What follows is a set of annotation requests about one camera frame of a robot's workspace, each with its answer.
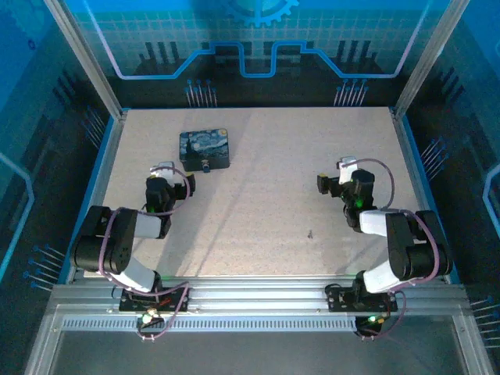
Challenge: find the aluminium corner post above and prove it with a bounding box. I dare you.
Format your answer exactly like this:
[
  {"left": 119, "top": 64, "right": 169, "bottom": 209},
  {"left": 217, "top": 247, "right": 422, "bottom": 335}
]
[
  {"left": 42, "top": 0, "right": 129, "bottom": 119},
  {"left": 391, "top": 0, "right": 472, "bottom": 119}
]

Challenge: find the aluminium left side rail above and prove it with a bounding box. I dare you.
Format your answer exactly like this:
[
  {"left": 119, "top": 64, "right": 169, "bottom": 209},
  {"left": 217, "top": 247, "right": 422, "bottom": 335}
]
[{"left": 66, "top": 112, "right": 129, "bottom": 283}]

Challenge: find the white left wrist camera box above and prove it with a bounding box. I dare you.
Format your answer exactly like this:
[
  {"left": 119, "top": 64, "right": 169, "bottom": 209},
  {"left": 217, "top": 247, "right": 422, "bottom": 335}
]
[{"left": 149, "top": 161, "right": 176, "bottom": 181}]

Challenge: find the aluminium rail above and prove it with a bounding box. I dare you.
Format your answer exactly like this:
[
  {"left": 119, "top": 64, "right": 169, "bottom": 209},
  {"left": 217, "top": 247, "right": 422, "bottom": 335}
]
[
  {"left": 390, "top": 108, "right": 463, "bottom": 285},
  {"left": 66, "top": 112, "right": 129, "bottom": 283},
  {"left": 45, "top": 277, "right": 472, "bottom": 316}
]

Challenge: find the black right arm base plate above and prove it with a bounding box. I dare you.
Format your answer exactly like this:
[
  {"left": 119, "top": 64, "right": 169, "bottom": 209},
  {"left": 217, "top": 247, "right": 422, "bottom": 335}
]
[{"left": 325, "top": 282, "right": 400, "bottom": 314}]

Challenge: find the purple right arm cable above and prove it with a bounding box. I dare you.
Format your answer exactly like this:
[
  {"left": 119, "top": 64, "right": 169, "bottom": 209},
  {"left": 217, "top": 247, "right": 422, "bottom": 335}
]
[{"left": 339, "top": 157, "right": 441, "bottom": 341}]

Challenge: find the aluminium front rail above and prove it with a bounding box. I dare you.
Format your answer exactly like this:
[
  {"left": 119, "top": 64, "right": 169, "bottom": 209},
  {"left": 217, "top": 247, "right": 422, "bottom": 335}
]
[{"left": 45, "top": 277, "right": 472, "bottom": 316}]

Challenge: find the aluminium left corner post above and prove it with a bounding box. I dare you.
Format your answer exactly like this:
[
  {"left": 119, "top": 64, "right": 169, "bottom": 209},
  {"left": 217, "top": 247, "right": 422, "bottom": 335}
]
[{"left": 42, "top": 0, "right": 129, "bottom": 119}]

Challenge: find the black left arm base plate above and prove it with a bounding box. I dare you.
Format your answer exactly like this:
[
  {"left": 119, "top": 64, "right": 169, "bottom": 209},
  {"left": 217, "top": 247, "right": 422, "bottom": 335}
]
[{"left": 118, "top": 284, "right": 191, "bottom": 314}]

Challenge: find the aluminium right corner post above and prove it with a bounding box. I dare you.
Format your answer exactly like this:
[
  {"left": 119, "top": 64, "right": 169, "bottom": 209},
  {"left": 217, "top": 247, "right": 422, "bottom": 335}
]
[{"left": 391, "top": 0, "right": 472, "bottom": 119}]

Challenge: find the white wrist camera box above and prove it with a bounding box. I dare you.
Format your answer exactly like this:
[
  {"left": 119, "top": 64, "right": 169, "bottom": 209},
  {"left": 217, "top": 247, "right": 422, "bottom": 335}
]
[
  {"left": 149, "top": 161, "right": 176, "bottom": 181},
  {"left": 337, "top": 156, "right": 359, "bottom": 186}
]

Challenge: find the aluminium right side rail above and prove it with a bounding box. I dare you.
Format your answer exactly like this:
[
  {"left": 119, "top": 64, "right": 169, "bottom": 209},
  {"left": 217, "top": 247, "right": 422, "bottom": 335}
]
[{"left": 390, "top": 108, "right": 463, "bottom": 285}]

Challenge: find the slotted grey cable duct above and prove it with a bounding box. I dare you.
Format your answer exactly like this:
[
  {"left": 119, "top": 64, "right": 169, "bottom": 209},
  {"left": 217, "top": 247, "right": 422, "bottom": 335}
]
[{"left": 61, "top": 316, "right": 361, "bottom": 331}]

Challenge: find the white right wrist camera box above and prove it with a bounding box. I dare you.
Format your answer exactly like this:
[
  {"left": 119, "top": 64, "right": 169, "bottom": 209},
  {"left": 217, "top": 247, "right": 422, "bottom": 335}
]
[{"left": 337, "top": 156, "right": 359, "bottom": 186}]

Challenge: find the starry night print tin box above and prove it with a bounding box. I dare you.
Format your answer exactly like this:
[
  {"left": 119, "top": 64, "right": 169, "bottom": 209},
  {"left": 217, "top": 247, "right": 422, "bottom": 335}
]
[{"left": 178, "top": 127, "right": 232, "bottom": 173}]

